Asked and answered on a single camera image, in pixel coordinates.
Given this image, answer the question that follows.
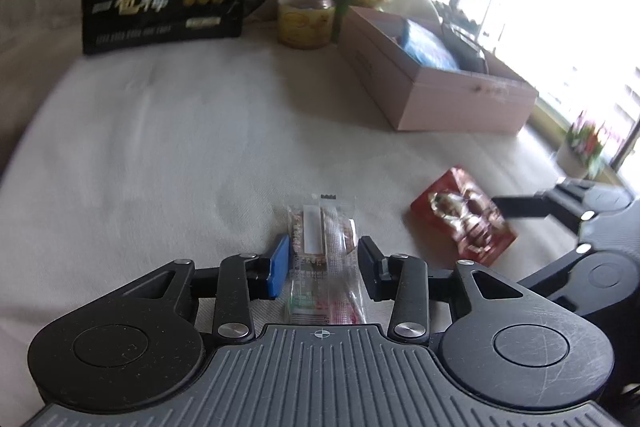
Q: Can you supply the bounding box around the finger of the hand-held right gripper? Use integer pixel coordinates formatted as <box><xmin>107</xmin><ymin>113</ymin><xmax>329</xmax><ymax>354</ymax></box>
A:
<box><xmin>517</xmin><ymin>243</ymin><xmax>593</xmax><ymax>305</ymax></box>
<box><xmin>492</xmin><ymin>179</ymin><xmax>633</xmax><ymax>233</ymax></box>

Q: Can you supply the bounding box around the red and gold snack packet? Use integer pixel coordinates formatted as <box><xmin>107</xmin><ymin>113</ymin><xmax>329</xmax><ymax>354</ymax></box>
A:
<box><xmin>410</xmin><ymin>166</ymin><xmax>519</xmax><ymax>267</ymax></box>

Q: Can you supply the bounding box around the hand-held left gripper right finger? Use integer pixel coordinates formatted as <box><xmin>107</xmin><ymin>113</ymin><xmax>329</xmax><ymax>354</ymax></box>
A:
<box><xmin>359</xmin><ymin>236</ymin><xmax>526</xmax><ymax>343</ymax></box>

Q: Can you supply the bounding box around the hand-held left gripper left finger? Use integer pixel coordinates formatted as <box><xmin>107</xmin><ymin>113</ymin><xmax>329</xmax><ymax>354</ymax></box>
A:
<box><xmin>120</xmin><ymin>235</ymin><xmax>291</xmax><ymax>343</ymax></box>

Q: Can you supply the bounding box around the pink cardboard box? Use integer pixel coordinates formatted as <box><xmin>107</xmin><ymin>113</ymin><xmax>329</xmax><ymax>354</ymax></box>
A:
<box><xmin>337</xmin><ymin>5</ymin><xmax>540</xmax><ymax>134</ymax></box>

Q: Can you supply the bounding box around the small flower pot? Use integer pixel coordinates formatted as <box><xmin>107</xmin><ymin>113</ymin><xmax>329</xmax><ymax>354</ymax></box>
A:
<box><xmin>556</xmin><ymin>109</ymin><xmax>608</xmax><ymax>180</ymax></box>

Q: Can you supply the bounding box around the long clear snack stick packet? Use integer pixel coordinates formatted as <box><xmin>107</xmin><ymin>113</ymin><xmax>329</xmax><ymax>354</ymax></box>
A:
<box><xmin>284</xmin><ymin>194</ymin><xmax>368</xmax><ymax>327</ymax></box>

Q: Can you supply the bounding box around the blue snack packet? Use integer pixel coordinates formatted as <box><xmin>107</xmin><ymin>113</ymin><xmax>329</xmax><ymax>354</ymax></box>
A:
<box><xmin>399</xmin><ymin>19</ymin><xmax>461</xmax><ymax>72</ymax></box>

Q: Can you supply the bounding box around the dark packet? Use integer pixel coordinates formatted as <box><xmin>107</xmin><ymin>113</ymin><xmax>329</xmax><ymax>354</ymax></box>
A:
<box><xmin>440</xmin><ymin>24</ymin><xmax>493</xmax><ymax>74</ymax></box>

